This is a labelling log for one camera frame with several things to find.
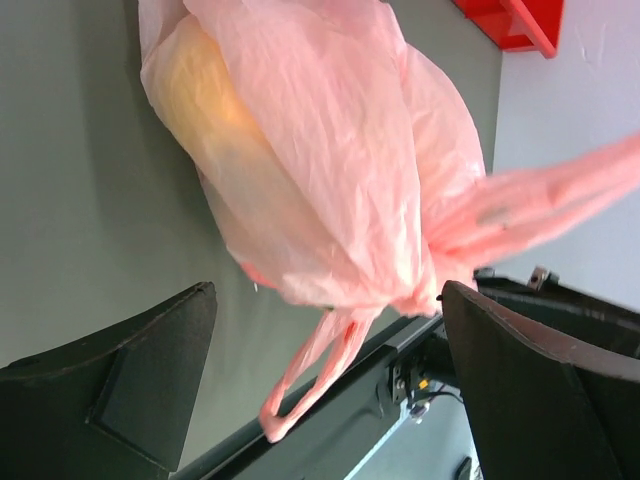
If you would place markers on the pink plastic bag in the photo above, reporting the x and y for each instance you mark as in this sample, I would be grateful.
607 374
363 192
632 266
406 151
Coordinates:
344 169

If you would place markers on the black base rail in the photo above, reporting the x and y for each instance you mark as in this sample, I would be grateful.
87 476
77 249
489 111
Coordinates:
398 374

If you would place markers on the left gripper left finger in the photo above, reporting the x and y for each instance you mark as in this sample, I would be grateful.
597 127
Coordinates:
115 404

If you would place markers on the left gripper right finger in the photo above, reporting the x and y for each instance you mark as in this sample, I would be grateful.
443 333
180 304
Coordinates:
549 379

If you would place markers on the red plastic tray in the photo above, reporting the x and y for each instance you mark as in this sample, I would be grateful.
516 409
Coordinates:
517 25

